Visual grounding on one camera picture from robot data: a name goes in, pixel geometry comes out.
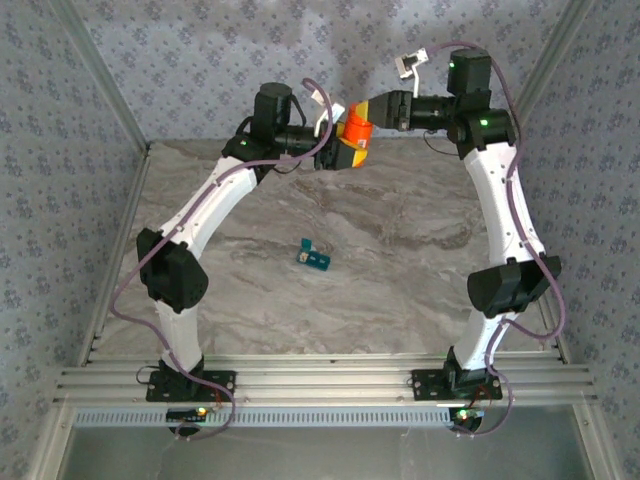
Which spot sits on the orange pill bottle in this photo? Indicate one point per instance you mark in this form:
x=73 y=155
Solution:
x=357 y=132

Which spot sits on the teal pill organizer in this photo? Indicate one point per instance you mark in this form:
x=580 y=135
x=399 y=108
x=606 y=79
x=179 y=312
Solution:
x=317 y=260

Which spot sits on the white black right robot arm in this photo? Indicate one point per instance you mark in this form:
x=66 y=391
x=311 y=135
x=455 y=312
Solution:
x=500 y=190

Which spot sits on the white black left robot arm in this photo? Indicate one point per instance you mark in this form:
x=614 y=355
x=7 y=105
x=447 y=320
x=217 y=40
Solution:
x=220 y=195

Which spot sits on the right controller board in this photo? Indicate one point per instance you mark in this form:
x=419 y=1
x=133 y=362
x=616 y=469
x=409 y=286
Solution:
x=467 y=415

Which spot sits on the controller board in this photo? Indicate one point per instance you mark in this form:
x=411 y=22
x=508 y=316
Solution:
x=467 y=415
x=187 y=414

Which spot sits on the left controller board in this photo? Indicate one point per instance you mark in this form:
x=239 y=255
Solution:
x=187 y=414

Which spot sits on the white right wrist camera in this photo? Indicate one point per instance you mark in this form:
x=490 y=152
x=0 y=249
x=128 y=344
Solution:
x=407 y=62

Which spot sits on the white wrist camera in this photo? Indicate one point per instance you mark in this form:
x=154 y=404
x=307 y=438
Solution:
x=407 y=62
x=332 y=112

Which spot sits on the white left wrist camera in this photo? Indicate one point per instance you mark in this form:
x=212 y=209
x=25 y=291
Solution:
x=332 y=112

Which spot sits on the aluminium corner post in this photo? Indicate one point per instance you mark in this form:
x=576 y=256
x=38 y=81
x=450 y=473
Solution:
x=100 y=75
x=545 y=75

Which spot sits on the aluminium front rail frame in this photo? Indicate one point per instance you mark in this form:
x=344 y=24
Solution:
x=325 y=382

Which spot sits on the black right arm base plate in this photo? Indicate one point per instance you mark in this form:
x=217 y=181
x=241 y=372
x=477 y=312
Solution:
x=430 y=385

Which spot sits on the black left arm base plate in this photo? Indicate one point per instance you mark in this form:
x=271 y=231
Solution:
x=220 y=387

